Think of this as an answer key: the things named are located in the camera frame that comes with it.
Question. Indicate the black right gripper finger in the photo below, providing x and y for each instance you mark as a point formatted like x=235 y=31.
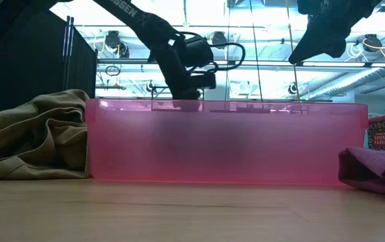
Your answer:
x=316 y=33
x=343 y=33

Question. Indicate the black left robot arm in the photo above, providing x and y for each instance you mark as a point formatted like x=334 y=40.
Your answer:
x=135 y=15

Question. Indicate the overhead bar with light strips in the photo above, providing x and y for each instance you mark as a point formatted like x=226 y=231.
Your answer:
x=279 y=62

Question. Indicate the pink plastic bin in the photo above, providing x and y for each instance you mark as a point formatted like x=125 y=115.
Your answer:
x=279 y=148

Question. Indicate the purple cloth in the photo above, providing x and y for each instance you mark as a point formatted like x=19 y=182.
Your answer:
x=377 y=164

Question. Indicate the black room divider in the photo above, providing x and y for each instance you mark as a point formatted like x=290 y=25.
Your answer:
x=21 y=67

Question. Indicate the tan cloth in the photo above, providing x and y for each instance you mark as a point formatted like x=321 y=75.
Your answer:
x=27 y=134

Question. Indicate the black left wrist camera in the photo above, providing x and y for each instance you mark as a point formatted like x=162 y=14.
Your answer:
x=197 y=50

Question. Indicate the silver ventilation duct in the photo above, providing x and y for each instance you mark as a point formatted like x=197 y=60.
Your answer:
x=356 y=79

